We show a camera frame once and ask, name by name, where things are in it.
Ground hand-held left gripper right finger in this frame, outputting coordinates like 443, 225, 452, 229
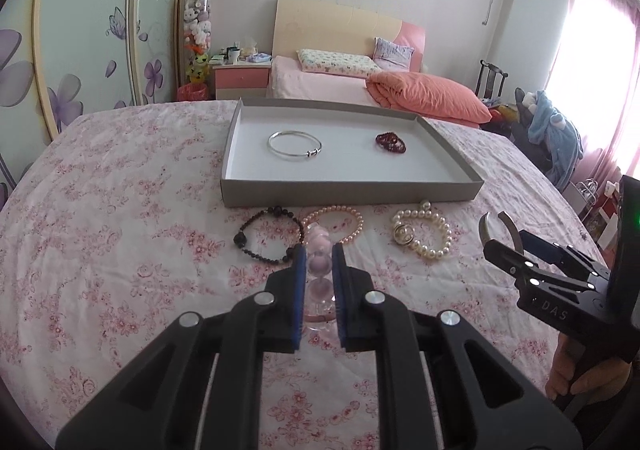
331, 243, 583, 450

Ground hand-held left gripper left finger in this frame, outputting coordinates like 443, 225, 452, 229
55, 244, 307, 450

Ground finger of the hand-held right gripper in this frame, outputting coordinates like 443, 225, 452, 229
482, 239, 548, 292
519, 229, 612, 283

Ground clear pink bead bracelet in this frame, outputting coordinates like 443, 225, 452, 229
306, 225, 342, 332

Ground pink pearl bracelet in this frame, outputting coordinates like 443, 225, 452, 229
302, 204, 364, 247

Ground black bead bracelet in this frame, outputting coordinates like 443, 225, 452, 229
234, 205, 306, 265

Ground white pearl bracelet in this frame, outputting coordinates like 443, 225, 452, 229
391, 200, 453, 261

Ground grey cardboard tray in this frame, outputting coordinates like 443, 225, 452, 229
220, 98, 485, 208

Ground person's right hand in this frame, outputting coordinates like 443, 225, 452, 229
546, 334, 640, 402

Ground blue plush robe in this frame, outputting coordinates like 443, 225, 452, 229
527, 91, 583, 178

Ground dark grey office chair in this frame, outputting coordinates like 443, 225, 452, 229
509, 88, 556, 166

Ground thin silver bangle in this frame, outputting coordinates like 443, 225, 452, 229
267, 130, 322, 160

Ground dark wooden chair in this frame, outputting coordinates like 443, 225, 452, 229
475, 59, 510, 102

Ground pink curtain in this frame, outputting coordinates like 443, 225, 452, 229
545, 0, 640, 181

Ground pink floral tablecloth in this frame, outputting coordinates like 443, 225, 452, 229
0, 99, 621, 450

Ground folded orange quilt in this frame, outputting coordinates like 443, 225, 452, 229
365, 71, 493, 125

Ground pink bed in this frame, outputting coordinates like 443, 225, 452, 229
265, 55, 493, 128

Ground pink and beige nightstand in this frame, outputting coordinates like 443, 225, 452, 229
210, 61, 273, 100

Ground red waste basket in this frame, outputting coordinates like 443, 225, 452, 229
177, 83, 208, 104

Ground floral print pillow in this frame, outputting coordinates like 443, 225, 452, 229
296, 49, 381, 80

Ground purple print pillow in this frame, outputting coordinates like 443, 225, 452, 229
372, 37, 416, 71

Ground beige and pink headboard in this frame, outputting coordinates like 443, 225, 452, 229
272, 0, 426, 74

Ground clear plush toy tube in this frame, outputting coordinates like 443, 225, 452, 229
181, 0, 216, 86

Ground flower print sliding wardrobe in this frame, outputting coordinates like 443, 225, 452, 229
0, 0, 190, 201

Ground chrome wire rack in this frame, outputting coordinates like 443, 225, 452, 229
575, 177, 599, 211

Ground dark red bead bracelet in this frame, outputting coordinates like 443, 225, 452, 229
375, 131, 408, 154

